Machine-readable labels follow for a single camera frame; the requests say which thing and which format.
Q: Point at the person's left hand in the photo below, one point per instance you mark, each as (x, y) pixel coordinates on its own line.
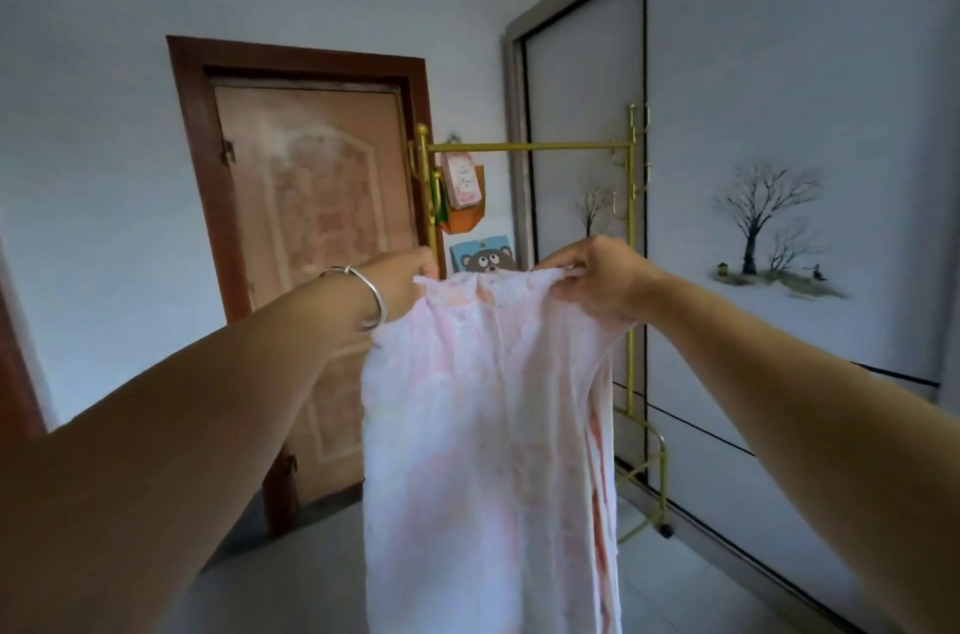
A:
(401, 281)

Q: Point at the person's right hand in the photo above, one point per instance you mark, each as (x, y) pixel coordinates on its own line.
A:
(611, 281)

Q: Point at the gold metal clothes rack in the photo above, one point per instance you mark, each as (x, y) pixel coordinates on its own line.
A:
(525, 147)

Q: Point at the pink and white towel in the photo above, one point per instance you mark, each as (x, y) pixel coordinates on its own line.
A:
(480, 446)

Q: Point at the person's left forearm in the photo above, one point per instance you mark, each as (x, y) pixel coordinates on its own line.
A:
(187, 446)

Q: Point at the person's right forearm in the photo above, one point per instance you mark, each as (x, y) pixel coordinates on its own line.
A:
(810, 423)

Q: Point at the orange wall pocket organiser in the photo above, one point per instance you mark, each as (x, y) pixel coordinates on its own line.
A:
(469, 217)

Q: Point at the blue bear picture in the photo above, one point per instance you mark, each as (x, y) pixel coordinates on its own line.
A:
(480, 255)

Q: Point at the brown wooden door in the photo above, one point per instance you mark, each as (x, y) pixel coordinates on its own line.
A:
(315, 191)
(191, 131)

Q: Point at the white wardrobe with tree print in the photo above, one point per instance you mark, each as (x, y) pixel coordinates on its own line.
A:
(787, 56)

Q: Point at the dark brown door frame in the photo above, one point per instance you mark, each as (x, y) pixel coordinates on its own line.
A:
(15, 386)

